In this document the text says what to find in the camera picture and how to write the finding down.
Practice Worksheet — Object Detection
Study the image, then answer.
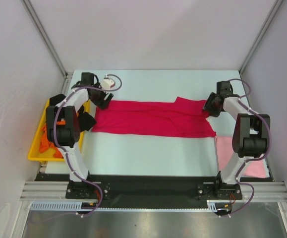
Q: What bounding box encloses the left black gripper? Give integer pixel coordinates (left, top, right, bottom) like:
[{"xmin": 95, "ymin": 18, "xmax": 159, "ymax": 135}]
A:
[{"xmin": 90, "ymin": 82, "xmax": 114, "ymax": 110}]

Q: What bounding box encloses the crimson red t shirt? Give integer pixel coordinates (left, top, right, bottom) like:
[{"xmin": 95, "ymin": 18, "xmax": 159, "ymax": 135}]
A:
[{"xmin": 92, "ymin": 97, "xmax": 216, "ymax": 138}]

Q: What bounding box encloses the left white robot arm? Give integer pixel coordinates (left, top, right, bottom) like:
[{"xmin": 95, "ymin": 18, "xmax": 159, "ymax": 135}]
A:
[{"xmin": 45, "ymin": 72, "xmax": 115, "ymax": 199}]

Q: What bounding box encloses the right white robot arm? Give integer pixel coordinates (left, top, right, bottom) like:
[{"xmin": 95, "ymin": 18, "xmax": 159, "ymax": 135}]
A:
[{"xmin": 203, "ymin": 80, "xmax": 272, "ymax": 200}]

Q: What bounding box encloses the black t shirt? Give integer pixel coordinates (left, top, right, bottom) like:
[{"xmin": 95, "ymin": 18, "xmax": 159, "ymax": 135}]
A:
[{"xmin": 49, "ymin": 94, "xmax": 97, "ymax": 132}]

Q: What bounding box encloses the folded pink t shirt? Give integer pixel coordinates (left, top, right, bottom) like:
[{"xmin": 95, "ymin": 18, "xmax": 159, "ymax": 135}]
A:
[{"xmin": 215, "ymin": 136, "xmax": 269, "ymax": 179}]

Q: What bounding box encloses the orange t shirt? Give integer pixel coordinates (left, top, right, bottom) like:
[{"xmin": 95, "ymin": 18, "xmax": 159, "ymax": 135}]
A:
[{"xmin": 39, "ymin": 123, "xmax": 63, "ymax": 159}]

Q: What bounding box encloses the yellow plastic tray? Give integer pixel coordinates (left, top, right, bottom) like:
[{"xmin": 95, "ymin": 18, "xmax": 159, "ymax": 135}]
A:
[{"xmin": 28, "ymin": 100, "xmax": 90, "ymax": 163}]

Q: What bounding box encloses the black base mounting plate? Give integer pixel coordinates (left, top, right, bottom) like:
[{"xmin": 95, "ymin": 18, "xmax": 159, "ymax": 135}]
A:
[{"xmin": 35, "ymin": 173, "xmax": 272, "ymax": 210}]

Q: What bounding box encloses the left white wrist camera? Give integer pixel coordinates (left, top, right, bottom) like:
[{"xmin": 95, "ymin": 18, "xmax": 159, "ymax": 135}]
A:
[{"xmin": 101, "ymin": 75, "xmax": 115, "ymax": 90}]

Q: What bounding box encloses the left corner aluminium post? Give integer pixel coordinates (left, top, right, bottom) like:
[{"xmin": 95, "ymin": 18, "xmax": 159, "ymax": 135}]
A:
[{"xmin": 20, "ymin": 0, "xmax": 71, "ymax": 80}]

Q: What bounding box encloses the corner aluminium post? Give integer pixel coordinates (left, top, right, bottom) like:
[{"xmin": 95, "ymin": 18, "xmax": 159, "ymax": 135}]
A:
[
  {"xmin": 238, "ymin": 0, "xmax": 285, "ymax": 76},
  {"xmin": 20, "ymin": 0, "xmax": 71, "ymax": 80}
]

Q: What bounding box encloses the aluminium frame rail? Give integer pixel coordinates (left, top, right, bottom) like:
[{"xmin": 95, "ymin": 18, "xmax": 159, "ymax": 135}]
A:
[{"xmin": 21, "ymin": 181, "xmax": 287, "ymax": 202}]

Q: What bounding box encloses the right grey cable duct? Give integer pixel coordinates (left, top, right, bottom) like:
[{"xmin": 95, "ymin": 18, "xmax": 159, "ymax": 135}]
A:
[{"xmin": 207, "ymin": 200, "xmax": 234, "ymax": 213}]

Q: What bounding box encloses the grey cable duct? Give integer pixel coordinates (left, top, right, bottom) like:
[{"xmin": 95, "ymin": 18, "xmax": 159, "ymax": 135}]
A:
[
  {"xmin": 207, "ymin": 200, "xmax": 234, "ymax": 213},
  {"xmin": 30, "ymin": 201, "xmax": 97, "ymax": 212}
]

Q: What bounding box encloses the right corner aluminium post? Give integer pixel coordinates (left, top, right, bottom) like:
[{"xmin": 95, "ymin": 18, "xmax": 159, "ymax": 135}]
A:
[{"xmin": 238, "ymin": 0, "xmax": 285, "ymax": 76}]

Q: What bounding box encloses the left grey cable duct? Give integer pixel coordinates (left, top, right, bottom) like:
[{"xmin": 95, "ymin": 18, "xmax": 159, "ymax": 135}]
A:
[{"xmin": 30, "ymin": 201, "xmax": 97, "ymax": 212}]

